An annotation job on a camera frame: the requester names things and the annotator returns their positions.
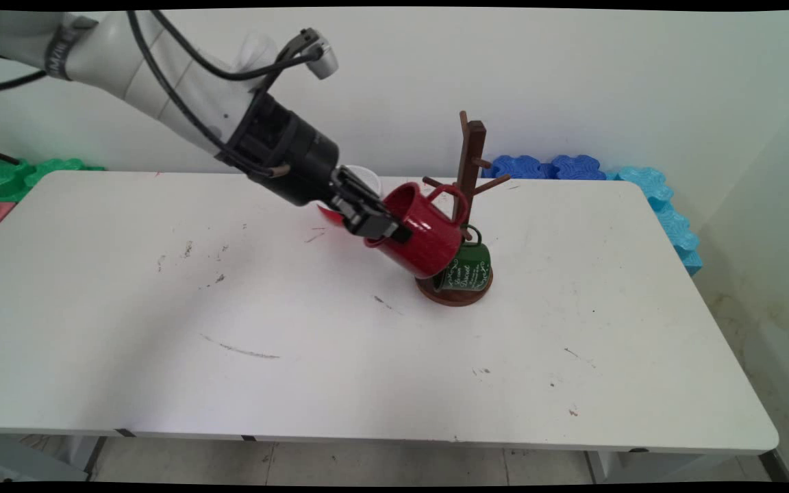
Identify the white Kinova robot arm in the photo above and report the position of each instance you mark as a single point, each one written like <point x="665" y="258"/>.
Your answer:
<point x="182" y="82"/>

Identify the red enamel mug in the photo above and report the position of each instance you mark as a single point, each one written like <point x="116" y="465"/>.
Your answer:
<point x="425" y="236"/>

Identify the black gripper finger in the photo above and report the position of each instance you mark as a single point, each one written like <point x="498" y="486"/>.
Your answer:
<point x="374" y="224"/>
<point x="357" y="188"/>

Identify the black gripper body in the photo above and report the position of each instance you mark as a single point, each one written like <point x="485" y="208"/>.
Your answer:
<point x="292" y="154"/>

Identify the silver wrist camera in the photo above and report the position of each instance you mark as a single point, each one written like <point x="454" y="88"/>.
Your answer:
<point x="322" y="60"/>

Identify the red bowl white inside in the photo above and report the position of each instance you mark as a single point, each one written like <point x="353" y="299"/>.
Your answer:
<point x="366" y="179"/>

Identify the brown wooden mug tree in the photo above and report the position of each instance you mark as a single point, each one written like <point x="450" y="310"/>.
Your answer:
<point x="470" y="157"/>

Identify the dark blue foam mat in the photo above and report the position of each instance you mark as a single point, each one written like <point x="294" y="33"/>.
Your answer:
<point x="518" y="167"/>
<point x="578" y="168"/>

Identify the green enamel mug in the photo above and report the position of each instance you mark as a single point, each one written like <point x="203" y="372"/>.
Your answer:
<point x="470" y="267"/>

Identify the light blue foam mat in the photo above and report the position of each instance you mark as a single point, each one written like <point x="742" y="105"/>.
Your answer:
<point x="675" y="227"/>
<point x="644" y="181"/>
<point x="690" y="261"/>

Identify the green foam mat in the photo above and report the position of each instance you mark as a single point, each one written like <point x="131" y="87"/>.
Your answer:
<point x="7" y="178"/>

